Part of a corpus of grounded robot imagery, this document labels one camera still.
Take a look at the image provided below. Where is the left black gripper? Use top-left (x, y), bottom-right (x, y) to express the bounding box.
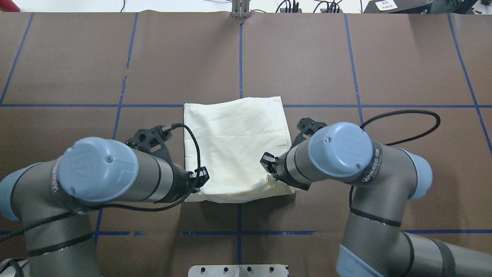
top-left (126, 125), bottom-right (210, 193)

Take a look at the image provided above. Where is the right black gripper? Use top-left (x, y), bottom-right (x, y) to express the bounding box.
top-left (260, 118), bottom-right (327, 191)

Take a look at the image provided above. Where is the cream long-sleeve cat shirt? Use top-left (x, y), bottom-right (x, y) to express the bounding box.
top-left (183, 96), bottom-right (297, 204)

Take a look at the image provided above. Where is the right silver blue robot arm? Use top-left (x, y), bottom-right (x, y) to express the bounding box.
top-left (260, 118), bottom-right (492, 277)

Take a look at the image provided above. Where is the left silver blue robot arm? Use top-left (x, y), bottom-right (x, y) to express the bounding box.
top-left (1, 124), bottom-right (209, 277)

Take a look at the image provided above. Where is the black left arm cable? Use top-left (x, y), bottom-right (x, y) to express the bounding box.
top-left (0, 123), bottom-right (202, 277)

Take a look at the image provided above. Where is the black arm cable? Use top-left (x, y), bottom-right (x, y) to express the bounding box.
top-left (0, 123), bottom-right (202, 277)
top-left (348, 110), bottom-right (441, 210)

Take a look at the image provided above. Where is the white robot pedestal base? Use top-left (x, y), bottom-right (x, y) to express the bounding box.
top-left (188, 264), bottom-right (290, 277)

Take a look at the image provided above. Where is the aluminium frame post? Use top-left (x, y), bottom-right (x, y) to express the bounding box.
top-left (230, 0), bottom-right (251, 18)

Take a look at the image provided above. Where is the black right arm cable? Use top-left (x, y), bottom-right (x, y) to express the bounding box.
top-left (348, 110), bottom-right (441, 210)

